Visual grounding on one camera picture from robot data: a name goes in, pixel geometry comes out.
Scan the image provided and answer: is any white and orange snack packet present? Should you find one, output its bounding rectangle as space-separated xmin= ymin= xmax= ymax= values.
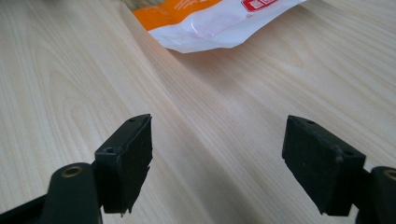
xmin=121 ymin=0 xmax=308 ymax=54

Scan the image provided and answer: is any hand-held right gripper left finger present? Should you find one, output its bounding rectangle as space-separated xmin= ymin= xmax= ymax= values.
xmin=93 ymin=113 xmax=154 ymax=217

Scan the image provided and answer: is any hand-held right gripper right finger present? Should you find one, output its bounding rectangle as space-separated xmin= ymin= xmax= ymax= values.
xmin=281 ymin=115 xmax=367 ymax=217

